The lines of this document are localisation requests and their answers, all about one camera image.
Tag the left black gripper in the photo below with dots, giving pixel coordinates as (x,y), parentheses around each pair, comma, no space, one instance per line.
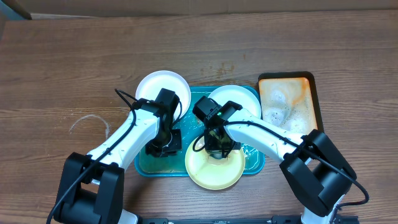
(176,145)

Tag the black tray with soapy water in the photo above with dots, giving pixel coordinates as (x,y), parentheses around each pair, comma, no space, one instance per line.
(289,100)

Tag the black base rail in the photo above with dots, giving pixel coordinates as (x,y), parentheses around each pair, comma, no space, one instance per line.
(277,219)

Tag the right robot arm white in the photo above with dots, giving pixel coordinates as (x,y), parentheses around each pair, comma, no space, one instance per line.
(314,168)

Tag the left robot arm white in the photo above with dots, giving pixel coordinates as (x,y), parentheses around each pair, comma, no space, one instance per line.
(92,186)

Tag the white plate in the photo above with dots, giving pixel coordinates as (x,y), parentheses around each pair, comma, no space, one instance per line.
(239,95)
(151,85)

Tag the teal plastic tray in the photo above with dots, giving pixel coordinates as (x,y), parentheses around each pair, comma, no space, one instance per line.
(191,128)

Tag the yellow plate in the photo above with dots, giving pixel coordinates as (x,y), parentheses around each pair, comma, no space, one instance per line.
(211,173)

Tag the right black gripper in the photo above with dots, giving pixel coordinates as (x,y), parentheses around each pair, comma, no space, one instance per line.
(216,150)

